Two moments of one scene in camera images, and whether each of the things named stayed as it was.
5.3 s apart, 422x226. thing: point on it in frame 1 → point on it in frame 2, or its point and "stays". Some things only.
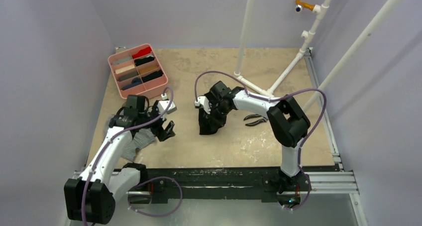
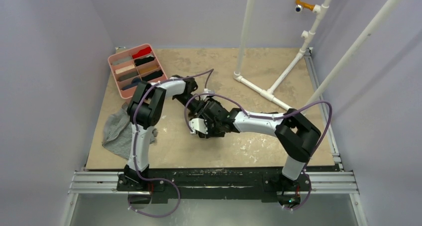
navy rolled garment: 135,81 stays
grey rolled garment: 121,60 stays
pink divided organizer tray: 137,72 stays
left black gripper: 160,133 → 197,111
